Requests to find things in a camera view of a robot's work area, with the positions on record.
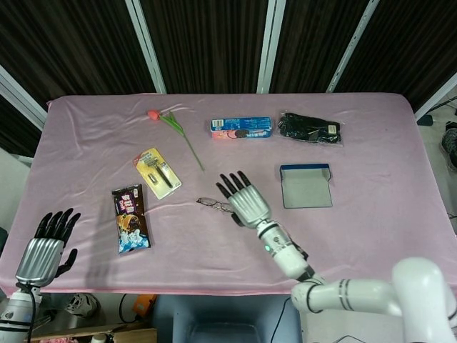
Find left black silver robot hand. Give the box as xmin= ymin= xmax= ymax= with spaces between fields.
xmin=16 ymin=208 xmax=81 ymax=288

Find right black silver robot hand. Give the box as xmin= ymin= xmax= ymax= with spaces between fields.
xmin=216 ymin=171 xmax=272 ymax=229

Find eyeglasses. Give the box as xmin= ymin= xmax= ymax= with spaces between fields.
xmin=196 ymin=197 xmax=233 ymax=212

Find blue glasses case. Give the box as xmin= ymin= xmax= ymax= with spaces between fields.
xmin=278 ymin=163 xmax=333 ymax=209

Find pink tablecloth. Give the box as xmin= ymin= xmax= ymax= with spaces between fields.
xmin=0 ymin=92 xmax=457 ymax=296

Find grey white sneaker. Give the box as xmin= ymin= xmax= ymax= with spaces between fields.
xmin=64 ymin=293 xmax=101 ymax=319

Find blue pink cookie box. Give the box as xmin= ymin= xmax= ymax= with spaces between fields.
xmin=209 ymin=116 xmax=274 ymax=141

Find black gloves in plastic bag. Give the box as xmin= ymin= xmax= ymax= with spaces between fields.
xmin=277 ymin=109 xmax=346 ymax=147

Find razor in yellow blister pack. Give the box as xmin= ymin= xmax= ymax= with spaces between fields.
xmin=132 ymin=147 xmax=182 ymax=201

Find brown chocolate snack bag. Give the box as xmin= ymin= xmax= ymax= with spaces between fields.
xmin=111 ymin=184 xmax=154 ymax=255

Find cardboard box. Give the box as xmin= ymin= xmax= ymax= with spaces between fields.
xmin=31 ymin=321 xmax=158 ymax=343

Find blue grey chair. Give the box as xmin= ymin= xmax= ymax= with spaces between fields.
xmin=151 ymin=294 xmax=303 ymax=343

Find orange tool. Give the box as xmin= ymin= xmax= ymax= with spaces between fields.
xmin=132 ymin=294 xmax=155 ymax=319

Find artificial tulip flower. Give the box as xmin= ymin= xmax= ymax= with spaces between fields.
xmin=146 ymin=109 xmax=206 ymax=173

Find dark sneaker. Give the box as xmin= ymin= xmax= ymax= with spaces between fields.
xmin=441 ymin=126 xmax=457 ymax=161

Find white metal frame post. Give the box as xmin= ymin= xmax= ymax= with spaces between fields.
xmin=256 ymin=0 xmax=286 ymax=94
xmin=0 ymin=66 xmax=48 ymax=131
xmin=124 ymin=0 xmax=167 ymax=95
xmin=326 ymin=0 xmax=380 ymax=94
xmin=413 ymin=71 xmax=457 ymax=121

